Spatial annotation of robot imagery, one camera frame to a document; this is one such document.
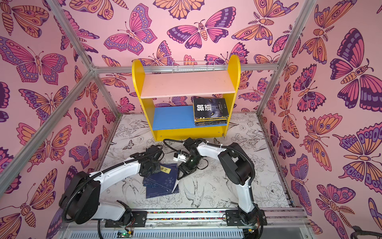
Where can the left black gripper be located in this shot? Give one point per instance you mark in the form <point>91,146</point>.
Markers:
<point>158,164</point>

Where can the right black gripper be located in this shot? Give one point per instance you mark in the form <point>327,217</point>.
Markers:
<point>187,165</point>

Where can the navy book yellow label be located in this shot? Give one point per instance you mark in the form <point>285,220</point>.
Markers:
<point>167,177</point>

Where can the navy book underneath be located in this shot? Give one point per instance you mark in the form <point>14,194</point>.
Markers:
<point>152,190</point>

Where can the black wolf eye book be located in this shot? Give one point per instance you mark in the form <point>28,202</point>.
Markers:
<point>210,108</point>

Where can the black book orange title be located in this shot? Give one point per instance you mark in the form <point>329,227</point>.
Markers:
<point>208,123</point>

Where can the yellow cartoon book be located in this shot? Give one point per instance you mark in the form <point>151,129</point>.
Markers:
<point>211,119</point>

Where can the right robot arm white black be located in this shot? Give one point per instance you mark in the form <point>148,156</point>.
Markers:
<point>237,166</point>

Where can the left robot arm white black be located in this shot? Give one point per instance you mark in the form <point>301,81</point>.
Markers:
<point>81,200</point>

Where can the yellow pink blue bookshelf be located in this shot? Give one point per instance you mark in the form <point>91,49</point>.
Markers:
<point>167,99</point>

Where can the small green circuit board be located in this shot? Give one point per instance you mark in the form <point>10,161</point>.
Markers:
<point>124,234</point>

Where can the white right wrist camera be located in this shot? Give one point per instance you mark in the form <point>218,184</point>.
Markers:
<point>180,158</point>

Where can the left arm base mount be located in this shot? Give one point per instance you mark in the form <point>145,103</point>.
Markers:
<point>136,219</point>

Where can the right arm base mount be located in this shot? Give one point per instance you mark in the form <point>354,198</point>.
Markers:
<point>255,218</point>

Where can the white slotted cable duct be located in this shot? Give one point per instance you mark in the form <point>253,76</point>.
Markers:
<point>181,234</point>

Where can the aluminium front rail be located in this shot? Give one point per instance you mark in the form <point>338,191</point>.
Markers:
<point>208,218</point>

